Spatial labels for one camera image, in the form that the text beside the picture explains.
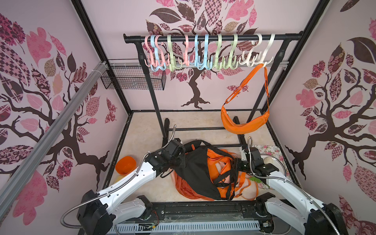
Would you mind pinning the pink hook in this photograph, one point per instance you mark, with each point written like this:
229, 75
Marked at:
186, 56
150, 50

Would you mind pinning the blue hook left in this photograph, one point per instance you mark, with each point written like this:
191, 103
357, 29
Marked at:
159, 62

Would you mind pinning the white slotted cable duct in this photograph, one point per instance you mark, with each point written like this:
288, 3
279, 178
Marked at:
184, 227

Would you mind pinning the pink hook far left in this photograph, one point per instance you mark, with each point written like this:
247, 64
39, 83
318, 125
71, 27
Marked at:
150, 50

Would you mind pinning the green hook middle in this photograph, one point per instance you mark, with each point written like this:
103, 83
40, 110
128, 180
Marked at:
217, 64

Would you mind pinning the black clothes rack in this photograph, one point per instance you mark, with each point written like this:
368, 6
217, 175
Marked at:
286, 38

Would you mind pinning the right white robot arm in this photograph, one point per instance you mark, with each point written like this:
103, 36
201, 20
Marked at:
305, 213

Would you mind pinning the floral cloth mat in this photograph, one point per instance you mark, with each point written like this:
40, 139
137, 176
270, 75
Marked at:
276, 152

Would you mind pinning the white hook right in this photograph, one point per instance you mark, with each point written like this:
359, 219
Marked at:
263, 60

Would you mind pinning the green hook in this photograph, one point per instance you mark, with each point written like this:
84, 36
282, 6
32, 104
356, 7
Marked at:
172, 62
217, 64
232, 62

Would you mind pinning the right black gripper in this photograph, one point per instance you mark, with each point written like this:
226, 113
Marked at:
245, 166

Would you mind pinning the black wire basket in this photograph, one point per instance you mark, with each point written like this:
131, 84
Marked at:
133, 78

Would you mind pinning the grey aluminium beam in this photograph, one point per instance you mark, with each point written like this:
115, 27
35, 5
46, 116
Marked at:
24, 172

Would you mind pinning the black bag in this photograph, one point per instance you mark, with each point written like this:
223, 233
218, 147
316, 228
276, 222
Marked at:
209, 171

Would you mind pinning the orange bags pile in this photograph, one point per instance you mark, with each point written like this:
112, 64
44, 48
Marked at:
248, 190

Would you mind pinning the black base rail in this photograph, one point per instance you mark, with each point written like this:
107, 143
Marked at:
245, 209

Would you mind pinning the green hook left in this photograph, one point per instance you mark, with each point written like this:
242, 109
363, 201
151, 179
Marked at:
172, 62

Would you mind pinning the orange plastic bowl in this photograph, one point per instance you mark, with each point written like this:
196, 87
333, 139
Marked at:
125, 165

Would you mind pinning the orange sling bag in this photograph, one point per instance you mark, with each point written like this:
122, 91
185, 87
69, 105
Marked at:
258, 122

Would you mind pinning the pink hook middle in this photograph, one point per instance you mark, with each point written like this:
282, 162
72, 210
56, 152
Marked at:
186, 56

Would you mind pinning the white artificial flower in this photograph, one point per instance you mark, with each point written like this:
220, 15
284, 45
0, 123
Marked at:
255, 179

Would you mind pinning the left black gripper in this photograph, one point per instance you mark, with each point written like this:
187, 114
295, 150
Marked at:
182, 155

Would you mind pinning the green hook right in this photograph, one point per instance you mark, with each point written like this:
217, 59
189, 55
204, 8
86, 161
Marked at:
232, 62

